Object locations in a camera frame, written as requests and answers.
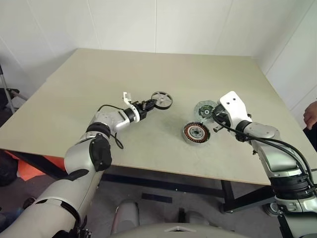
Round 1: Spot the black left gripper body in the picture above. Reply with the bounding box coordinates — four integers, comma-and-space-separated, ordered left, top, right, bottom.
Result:
134, 100, 149, 121

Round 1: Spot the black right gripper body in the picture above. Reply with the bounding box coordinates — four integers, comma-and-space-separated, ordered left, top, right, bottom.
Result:
214, 105, 232, 131

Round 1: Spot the silver motor lid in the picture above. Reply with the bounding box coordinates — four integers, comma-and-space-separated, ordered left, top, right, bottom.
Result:
193, 99, 219, 124

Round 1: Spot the black spoked rotor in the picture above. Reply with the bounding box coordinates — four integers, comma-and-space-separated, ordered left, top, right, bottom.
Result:
151, 91, 173, 111

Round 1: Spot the copper wound motor stator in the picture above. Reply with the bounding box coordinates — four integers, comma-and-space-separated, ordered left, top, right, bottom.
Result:
182, 120, 212, 147

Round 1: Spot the bystander bare hand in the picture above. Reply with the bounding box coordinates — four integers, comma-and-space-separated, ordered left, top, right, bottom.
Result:
303, 100, 317, 130

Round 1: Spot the grey rounded robot leg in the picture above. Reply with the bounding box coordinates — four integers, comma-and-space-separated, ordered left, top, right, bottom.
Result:
111, 199, 140, 235
178, 208, 211, 227

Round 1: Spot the bystander dark clothing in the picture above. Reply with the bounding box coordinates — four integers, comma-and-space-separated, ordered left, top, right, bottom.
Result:
302, 125, 317, 152

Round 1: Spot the grey caster wheel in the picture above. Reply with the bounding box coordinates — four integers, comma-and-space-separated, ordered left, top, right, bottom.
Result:
262, 202, 281, 217

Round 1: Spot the grey robot torso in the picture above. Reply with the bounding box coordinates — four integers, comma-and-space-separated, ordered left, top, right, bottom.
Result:
108, 222, 239, 238

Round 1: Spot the orange sheet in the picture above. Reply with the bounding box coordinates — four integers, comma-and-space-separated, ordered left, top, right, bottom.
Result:
4, 150, 63, 182

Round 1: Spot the grey metal folding stand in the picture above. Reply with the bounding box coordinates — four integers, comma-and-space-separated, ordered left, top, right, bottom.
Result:
0, 63, 28, 113

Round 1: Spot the black bag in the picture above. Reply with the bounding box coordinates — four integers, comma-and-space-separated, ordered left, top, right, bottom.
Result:
0, 150, 20, 187

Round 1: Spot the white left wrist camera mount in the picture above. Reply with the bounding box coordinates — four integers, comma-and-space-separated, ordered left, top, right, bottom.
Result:
122, 91, 139, 122

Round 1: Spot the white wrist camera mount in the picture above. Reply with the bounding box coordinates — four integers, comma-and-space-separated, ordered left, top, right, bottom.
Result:
122, 91, 139, 122
219, 91, 253, 136

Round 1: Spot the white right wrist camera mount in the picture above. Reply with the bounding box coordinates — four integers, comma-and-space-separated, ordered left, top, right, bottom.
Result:
219, 91, 253, 136

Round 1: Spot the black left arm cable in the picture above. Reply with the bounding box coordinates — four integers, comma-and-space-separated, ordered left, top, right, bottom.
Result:
97, 104, 126, 150

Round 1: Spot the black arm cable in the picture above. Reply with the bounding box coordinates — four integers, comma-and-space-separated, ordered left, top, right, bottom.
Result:
212, 111, 317, 191
97, 104, 126, 150

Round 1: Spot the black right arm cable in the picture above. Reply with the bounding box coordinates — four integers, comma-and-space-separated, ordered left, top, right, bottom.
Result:
212, 111, 317, 191

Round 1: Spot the black metal table frame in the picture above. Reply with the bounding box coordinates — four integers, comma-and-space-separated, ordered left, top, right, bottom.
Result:
0, 148, 277, 214

